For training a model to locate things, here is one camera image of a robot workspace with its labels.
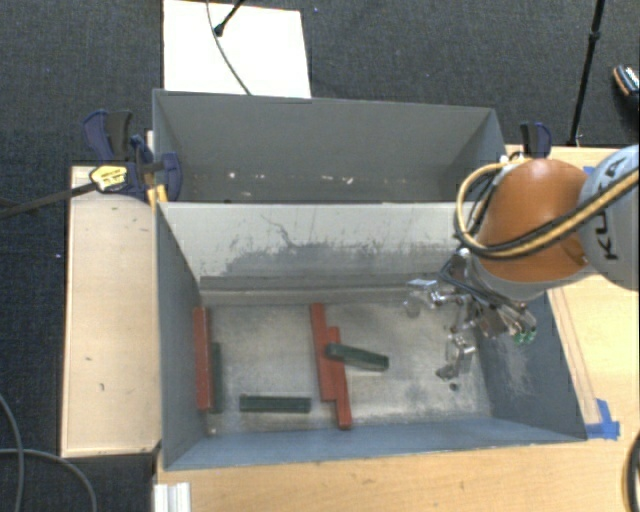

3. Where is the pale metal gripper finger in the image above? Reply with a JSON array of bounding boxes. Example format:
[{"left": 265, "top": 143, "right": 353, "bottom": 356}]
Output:
[
  {"left": 436, "top": 333, "right": 479, "bottom": 381},
  {"left": 403, "top": 277, "right": 459, "bottom": 317}
]

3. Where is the dark green flat block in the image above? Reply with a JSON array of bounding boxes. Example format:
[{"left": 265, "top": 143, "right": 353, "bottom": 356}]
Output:
[
  {"left": 324, "top": 342, "right": 391, "bottom": 373},
  {"left": 209, "top": 341, "right": 225, "bottom": 415},
  {"left": 238, "top": 394, "right": 313, "bottom": 415}
]

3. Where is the red-brown flat block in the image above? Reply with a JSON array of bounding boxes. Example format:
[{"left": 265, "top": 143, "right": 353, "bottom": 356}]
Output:
[
  {"left": 326, "top": 325, "right": 354, "bottom": 432},
  {"left": 308, "top": 302, "right": 338, "bottom": 403},
  {"left": 192, "top": 305, "right": 212, "bottom": 414}
]

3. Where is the grey metal bin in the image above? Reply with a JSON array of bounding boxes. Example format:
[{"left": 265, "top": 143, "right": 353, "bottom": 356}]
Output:
[{"left": 151, "top": 88, "right": 589, "bottom": 472}]

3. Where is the pale wood flat board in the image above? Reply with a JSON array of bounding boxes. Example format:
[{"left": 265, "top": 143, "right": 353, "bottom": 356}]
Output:
[{"left": 59, "top": 164, "right": 163, "bottom": 459}]

